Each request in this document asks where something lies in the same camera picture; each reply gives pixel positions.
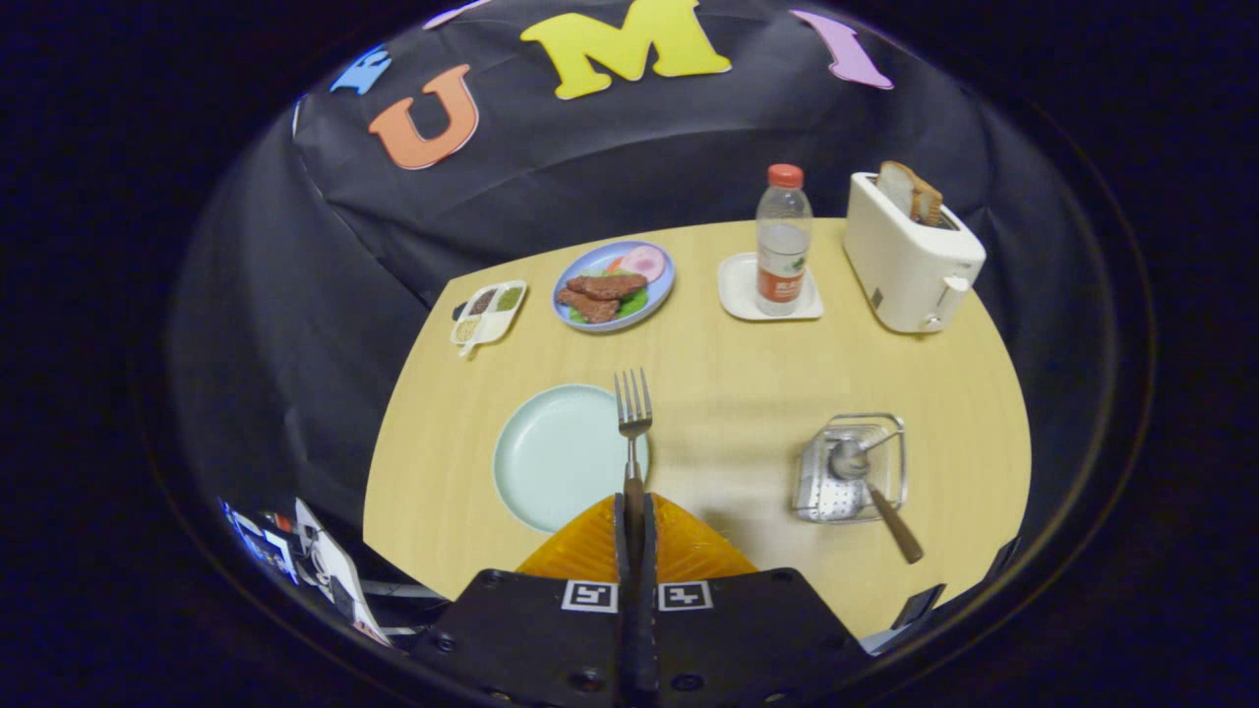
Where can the black box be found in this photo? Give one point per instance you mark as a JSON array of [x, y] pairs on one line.
[[918, 605]]

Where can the pink ham slice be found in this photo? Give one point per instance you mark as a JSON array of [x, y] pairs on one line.
[[644, 263]]

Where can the white toaster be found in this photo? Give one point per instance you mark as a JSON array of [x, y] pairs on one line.
[[900, 270]]

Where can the light green plate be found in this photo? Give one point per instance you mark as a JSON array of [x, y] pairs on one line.
[[556, 462]]

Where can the toasted bread slice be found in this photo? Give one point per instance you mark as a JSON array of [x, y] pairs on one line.
[[928, 205], [895, 189]]

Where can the small coloured clutter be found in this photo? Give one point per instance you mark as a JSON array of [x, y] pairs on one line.
[[258, 541]]

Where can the white compartment condiment tray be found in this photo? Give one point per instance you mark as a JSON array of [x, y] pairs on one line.
[[489, 317]]

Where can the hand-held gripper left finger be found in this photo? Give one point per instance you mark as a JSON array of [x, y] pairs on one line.
[[531, 639]]

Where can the white square coaster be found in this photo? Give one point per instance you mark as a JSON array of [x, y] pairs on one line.
[[738, 290]]

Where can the brown meat slice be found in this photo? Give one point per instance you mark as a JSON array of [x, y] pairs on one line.
[[605, 286], [588, 307]]

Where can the blue food plate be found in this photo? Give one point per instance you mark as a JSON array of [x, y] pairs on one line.
[[661, 290]]

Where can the white board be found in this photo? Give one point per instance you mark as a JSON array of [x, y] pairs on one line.
[[339, 575]]

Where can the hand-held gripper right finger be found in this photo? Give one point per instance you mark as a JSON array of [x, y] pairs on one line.
[[748, 639]]

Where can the green lettuce leaves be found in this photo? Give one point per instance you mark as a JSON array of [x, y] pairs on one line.
[[634, 303]]

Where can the clear water bottle red cap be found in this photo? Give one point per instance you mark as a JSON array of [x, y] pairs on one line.
[[784, 256]]

